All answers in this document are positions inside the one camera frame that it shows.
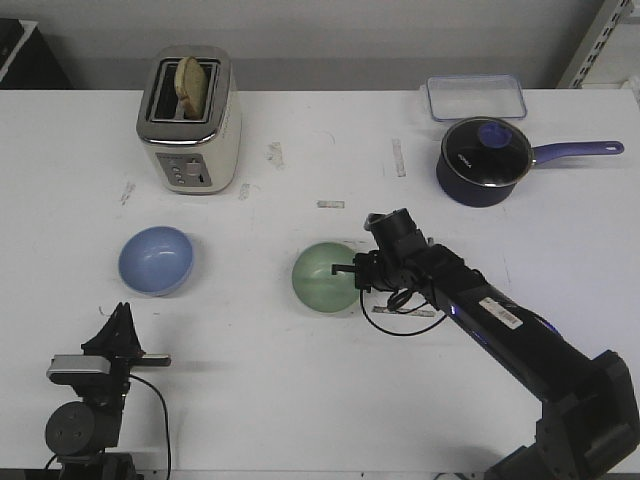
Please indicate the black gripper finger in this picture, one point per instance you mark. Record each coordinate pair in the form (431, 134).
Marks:
(132, 344)
(109, 340)
(342, 268)

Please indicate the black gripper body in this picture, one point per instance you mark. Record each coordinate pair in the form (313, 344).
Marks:
(117, 382)
(383, 271)

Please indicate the green bowl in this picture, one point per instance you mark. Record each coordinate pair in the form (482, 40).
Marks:
(314, 283)

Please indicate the blue bowl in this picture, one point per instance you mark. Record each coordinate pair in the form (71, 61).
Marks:
(156, 261)

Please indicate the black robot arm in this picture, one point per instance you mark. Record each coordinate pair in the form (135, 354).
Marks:
(590, 417)
(80, 433)

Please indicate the dark blue saucepan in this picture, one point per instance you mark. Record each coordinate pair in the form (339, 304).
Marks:
(476, 196)

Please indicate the glass pot lid blue knob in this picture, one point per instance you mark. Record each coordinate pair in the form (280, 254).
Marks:
(487, 152)

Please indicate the clear plastic food container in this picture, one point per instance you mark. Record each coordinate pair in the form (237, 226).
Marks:
(456, 97)

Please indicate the cream and silver toaster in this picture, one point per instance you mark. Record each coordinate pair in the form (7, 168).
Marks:
(196, 157)

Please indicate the slice of toast bread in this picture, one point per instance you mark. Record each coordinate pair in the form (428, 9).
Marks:
(190, 85)

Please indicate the white metal shelving upright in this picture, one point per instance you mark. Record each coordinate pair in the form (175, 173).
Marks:
(607, 57)

